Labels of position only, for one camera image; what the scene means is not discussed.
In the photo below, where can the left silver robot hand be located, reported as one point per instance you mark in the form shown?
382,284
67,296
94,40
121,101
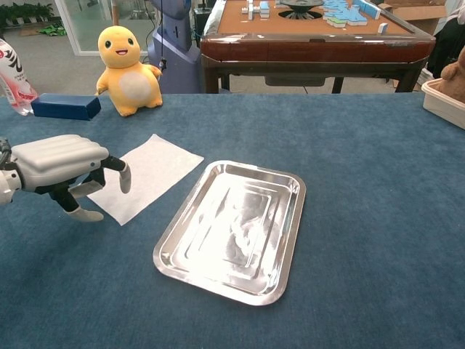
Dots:
58,160

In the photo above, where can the white paper sheet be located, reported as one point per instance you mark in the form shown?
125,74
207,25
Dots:
156,171

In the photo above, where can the dark blue box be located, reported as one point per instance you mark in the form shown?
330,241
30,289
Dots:
61,105

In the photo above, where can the silver metal tray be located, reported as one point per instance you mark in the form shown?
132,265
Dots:
232,232

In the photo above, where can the yellow plush dinosaur toy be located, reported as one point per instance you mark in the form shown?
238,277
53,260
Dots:
127,65

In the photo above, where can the green cloth heap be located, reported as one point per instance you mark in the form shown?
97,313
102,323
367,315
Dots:
52,30

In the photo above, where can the green potted plants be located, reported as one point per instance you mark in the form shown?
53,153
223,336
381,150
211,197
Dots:
25,12

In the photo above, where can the small mahjong tile cluster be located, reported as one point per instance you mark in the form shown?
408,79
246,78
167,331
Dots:
256,9

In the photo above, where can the brown wooden mahjong table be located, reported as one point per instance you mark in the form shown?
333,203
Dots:
309,47

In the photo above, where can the black mahjong table hub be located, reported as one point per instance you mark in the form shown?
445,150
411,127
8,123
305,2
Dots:
301,4

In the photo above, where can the blue felt table cover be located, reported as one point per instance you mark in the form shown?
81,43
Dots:
363,218

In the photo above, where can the heap of blue mahjong tiles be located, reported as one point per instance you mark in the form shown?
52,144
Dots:
345,14

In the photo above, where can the single blue white mahjong tile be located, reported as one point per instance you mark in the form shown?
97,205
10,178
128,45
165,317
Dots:
382,27

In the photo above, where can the cream plastic basket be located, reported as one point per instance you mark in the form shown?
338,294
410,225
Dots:
439,105

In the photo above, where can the brown cardboard box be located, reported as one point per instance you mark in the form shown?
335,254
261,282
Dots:
417,14

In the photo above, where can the person in dark clothes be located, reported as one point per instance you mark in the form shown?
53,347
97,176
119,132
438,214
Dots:
448,47

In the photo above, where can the brown capybara plush toy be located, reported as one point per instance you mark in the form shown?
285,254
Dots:
456,76

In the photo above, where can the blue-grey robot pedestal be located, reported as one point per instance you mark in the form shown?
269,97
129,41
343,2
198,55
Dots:
174,54

